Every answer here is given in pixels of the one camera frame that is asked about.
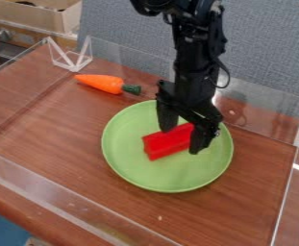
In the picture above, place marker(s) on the cardboard box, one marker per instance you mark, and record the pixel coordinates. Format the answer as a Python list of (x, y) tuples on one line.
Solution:
[(52, 15)]

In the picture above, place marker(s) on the clear acrylic corner bracket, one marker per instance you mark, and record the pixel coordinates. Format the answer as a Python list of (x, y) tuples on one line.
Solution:
[(67, 59)]

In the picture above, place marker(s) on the clear acrylic enclosure wall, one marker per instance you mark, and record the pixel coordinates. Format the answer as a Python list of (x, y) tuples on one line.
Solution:
[(62, 193)]

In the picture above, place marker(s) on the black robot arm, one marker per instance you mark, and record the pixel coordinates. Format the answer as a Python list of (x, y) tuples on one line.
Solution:
[(195, 20)]

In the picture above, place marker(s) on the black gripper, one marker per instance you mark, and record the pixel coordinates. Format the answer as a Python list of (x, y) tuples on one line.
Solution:
[(187, 98)]

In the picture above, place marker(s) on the green round plate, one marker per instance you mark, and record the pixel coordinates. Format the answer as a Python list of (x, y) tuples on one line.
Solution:
[(178, 173)]

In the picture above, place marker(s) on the red plastic block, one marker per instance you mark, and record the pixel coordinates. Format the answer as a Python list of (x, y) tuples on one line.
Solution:
[(165, 144)]

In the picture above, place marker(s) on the orange toy carrot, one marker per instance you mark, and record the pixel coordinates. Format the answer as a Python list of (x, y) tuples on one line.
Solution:
[(109, 83)]

